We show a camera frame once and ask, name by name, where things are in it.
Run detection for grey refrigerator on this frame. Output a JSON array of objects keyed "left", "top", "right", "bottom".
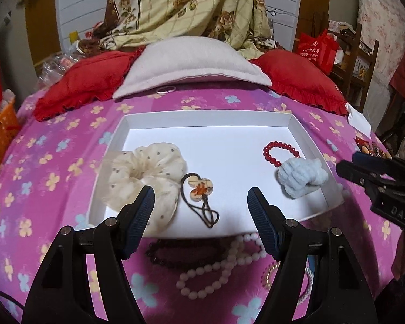
[{"left": 0, "top": 0, "right": 38, "bottom": 109}]

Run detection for pink floral curtain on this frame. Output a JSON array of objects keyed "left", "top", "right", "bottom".
[{"left": 358, "top": 0, "right": 405, "bottom": 85}]

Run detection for clear crystal bracelet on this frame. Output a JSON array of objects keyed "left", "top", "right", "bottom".
[{"left": 261, "top": 263, "right": 281, "bottom": 289}]

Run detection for silver mesh bracelet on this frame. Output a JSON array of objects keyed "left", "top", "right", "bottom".
[{"left": 297, "top": 265, "right": 316, "bottom": 308}]

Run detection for cream dotted scrunchie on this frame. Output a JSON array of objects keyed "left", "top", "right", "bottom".
[{"left": 103, "top": 143, "right": 189, "bottom": 235}]

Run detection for red bead bracelet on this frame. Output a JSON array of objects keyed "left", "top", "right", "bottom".
[{"left": 263, "top": 142, "right": 301, "bottom": 169}]

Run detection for flower charm hair tie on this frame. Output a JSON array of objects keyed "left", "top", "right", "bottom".
[{"left": 180, "top": 173, "right": 221, "bottom": 228}]

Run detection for white cardboard tray box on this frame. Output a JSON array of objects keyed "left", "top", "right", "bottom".
[{"left": 88, "top": 113, "right": 345, "bottom": 240}]

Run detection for wooden chair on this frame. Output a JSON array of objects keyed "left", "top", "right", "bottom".
[{"left": 331, "top": 23, "right": 380, "bottom": 115}]

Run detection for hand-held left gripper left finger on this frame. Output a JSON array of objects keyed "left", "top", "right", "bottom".
[{"left": 22, "top": 185, "right": 156, "bottom": 324}]

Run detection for red shopping bag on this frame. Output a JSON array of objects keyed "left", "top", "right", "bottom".
[{"left": 296, "top": 29, "right": 340, "bottom": 71}]

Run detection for light blue fluffy headband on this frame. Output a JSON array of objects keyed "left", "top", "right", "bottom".
[{"left": 277, "top": 157, "right": 329, "bottom": 199}]

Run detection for white bead necklace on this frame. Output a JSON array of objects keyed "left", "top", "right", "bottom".
[{"left": 176, "top": 233, "right": 267, "bottom": 300}]

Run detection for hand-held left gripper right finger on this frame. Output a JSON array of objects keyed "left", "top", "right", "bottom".
[{"left": 247, "top": 186, "right": 382, "bottom": 324}]

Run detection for clear plastic bags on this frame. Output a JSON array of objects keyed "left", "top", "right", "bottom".
[{"left": 37, "top": 52, "right": 82, "bottom": 90}]

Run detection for red snack packet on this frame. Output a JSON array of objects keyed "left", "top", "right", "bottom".
[{"left": 355, "top": 137, "right": 372, "bottom": 156}]

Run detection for black cable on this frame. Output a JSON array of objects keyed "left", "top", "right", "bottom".
[{"left": 0, "top": 283, "right": 24, "bottom": 324}]

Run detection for orange plastic basket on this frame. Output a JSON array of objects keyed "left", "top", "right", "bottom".
[{"left": 0, "top": 99, "right": 21, "bottom": 190}]

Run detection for grey pillow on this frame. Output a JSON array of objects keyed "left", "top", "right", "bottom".
[{"left": 112, "top": 36, "right": 273, "bottom": 100}]

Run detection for dark bead bracelet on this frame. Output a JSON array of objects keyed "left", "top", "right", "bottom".
[{"left": 145, "top": 239, "right": 230, "bottom": 271}]

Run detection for pink floral bedsheet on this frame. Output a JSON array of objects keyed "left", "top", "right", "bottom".
[{"left": 0, "top": 77, "right": 405, "bottom": 324}]

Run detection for red ruffled pillow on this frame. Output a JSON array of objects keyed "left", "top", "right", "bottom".
[
  {"left": 250, "top": 49, "right": 349, "bottom": 116},
  {"left": 33, "top": 49, "right": 146, "bottom": 122}
]

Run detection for dark snack packet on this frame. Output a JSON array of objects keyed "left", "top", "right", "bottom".
[{"left": 371, "top": 144, "right": 392, "bottom": 158}]

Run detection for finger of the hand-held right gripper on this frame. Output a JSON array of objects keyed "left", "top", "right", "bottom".
[
  {"left": 336, "top": 160, "right": 397, "bottom": 193},
  {"left": 352, "top": 151, "right": 400, "bottom": 176}
]

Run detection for cream floral blanket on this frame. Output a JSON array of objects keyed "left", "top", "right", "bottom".
[{"left": 76, "top": 0, "right": 284, "bottom": 58}]

